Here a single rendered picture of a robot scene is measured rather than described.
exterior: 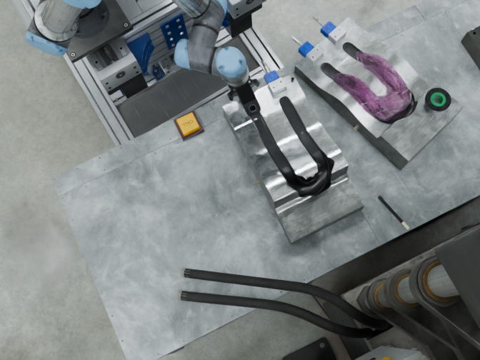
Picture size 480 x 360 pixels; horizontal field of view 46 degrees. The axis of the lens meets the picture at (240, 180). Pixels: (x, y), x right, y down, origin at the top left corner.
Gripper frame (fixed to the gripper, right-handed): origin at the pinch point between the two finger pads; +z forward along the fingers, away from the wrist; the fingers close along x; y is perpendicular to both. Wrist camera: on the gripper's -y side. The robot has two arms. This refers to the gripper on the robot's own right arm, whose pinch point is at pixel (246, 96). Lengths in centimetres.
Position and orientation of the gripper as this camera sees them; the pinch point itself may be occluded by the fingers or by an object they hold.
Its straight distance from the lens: 185.0
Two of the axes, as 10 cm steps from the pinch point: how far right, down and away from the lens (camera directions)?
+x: -8.9, 4.6, 0.6
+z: 1.1, 0.7, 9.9
